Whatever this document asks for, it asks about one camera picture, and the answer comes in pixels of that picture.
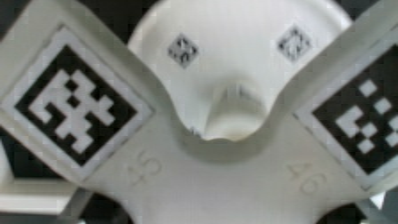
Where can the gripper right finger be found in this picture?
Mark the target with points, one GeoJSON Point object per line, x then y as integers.
{"type": "Point", "coordinates": [379, 208]}

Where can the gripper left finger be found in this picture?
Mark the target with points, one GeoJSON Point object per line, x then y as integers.
{"type": "Point", "coordinates": [75, 207]}

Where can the white cross-shaped table base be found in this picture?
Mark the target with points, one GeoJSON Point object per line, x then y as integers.
{"type": "Point", "coordinates": [87, 111]}

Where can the white round table top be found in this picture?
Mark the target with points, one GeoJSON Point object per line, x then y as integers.
{"type": "Point", "coordinates": [219, 41]}

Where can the white cylindrical table leg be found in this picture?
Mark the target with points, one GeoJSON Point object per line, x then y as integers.
{"type": "Point", "coordinates": [236, 112]}

